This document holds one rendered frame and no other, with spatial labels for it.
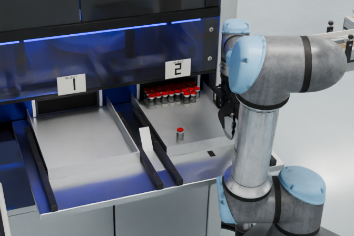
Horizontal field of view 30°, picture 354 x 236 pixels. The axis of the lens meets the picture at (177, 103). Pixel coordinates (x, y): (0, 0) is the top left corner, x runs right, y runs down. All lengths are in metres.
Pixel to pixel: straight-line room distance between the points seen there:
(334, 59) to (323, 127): 2.52
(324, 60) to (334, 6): 4.31
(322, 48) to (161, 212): 1.21
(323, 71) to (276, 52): 0.10
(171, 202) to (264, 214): 0.81
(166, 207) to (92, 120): 0.48
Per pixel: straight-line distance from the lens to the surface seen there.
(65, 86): 2.00
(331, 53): 1.34
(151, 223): 2.40
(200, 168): 1.87
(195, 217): 2.45
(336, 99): 4.16
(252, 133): 1.42
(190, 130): 2.03
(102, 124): 2.06
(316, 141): 3.71
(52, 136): 2.01
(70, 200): 1.76
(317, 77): 1.32
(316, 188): 1.61
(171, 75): 2.09
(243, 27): 1.78
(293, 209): 1.62
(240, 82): 1.30
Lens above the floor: 1.95
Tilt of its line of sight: 30 degrees down
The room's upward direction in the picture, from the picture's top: 2 degrees clockwise
